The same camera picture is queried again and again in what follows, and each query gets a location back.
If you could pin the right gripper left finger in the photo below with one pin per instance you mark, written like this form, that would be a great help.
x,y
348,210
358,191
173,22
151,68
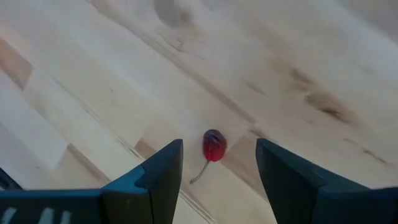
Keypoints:
x,y
149,193

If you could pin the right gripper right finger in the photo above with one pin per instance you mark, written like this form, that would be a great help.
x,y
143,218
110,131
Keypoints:
x,y
295,193

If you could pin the red toy cherry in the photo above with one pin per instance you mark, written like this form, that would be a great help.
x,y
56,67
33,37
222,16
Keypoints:
x,y
214,146

